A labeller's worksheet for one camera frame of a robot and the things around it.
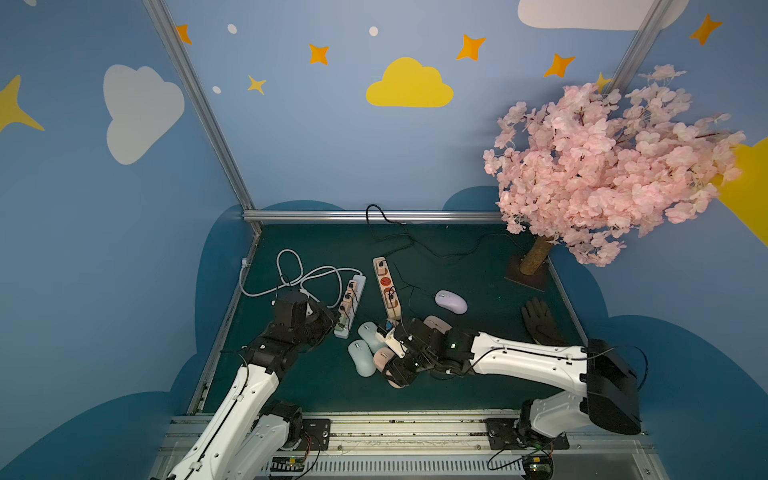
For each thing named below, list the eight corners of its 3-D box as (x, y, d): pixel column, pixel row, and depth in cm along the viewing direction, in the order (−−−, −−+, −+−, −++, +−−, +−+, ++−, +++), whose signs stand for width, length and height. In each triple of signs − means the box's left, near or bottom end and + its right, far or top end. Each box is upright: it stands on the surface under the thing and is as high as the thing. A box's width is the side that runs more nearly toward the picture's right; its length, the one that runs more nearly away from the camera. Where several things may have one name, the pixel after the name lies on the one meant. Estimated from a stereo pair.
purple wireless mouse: (432, 301, 101) (432, 298, 100) (439, 289, 104) (439, 285, 103) (463, 317, 98) (465, 314, 96) (470, 304, 101) (471, 301, 99)
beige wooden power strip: (387, 320, 97) (387, 311, 92) (372, 263, 111) (371, 252, 106) (401, 317, 97) (402, 308, 92) (383, 261, 112) (384, 250, 107)
